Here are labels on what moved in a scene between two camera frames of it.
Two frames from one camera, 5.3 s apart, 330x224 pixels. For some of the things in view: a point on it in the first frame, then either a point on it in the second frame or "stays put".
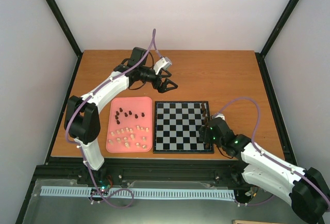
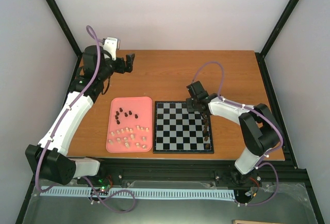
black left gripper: (161, 89) to (129, 63)
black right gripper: (204, 134) to (190, 108)
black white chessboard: (176, 125) stays put
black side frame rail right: (285, 145) stays put
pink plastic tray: (130, 125) stays put
